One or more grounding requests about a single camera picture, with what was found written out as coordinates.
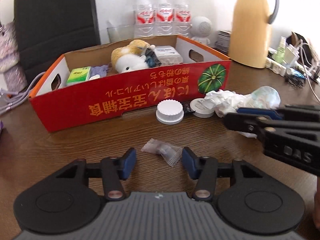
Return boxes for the white ribbed jar lid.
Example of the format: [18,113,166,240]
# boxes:
[156,99,184,125]

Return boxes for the greenish plastic bag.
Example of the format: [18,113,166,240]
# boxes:
[245,86,281,109]

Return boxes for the water bottle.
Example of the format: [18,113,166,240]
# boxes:
[134,0,154,38]
[155,0,174,36]
[173,0,191,37]

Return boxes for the white tissue paper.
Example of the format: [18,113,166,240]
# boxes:
[204,89,258,138]

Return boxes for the blue patterned cloth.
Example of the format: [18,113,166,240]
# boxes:
[145,48,162,68]

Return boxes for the black earphones tangle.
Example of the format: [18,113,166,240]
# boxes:
[285,71,306,88]

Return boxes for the yellow thermos jug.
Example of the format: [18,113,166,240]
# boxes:
[228,0,279,69]

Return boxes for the cotton swab plastic box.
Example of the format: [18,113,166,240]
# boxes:
[154,46,183,66]

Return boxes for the purple ceramic vase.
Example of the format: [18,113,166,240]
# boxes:
[1,22,27,93]

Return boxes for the white charger adapters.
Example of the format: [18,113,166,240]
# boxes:
[283,44,299,67]

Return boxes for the middle water bottle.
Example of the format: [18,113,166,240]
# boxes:
[155,0,174,36]

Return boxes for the red cardboard pumpkin box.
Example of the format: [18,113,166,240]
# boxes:
[29,35,231,132]

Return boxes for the white astronaut speaker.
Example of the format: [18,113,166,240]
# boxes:
[190,16,212,46]

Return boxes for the green tissue pack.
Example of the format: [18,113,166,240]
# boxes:
[66,67,91,86]

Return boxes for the person's right hand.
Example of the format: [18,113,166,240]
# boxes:
[313,177,320,230]

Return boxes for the green spray bottle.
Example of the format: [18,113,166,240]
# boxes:
[272,36,286,64]

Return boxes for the right water bottle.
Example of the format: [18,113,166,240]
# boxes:
[173,0,191,37]

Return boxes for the left water bottle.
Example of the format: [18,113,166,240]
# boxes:
[134,0,154,38]

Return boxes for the glass cup with straw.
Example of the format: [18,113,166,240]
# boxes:
[107,21,134,43]

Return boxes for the black paper shopping bag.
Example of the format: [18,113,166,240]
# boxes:
[14,0,101,82]

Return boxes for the small white cap piece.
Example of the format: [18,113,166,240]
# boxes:
[89,74,100,80]

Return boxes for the yellow white plush toy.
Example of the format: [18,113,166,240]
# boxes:
[111,40,156,74]

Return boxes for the clear plastic candy wrapper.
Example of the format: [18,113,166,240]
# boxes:
[141,139,183,167]

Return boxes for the purple fabric pouch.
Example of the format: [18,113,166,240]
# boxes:
[89,65,108,78]

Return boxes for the white power strip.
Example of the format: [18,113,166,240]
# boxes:
[265,57,293,77]

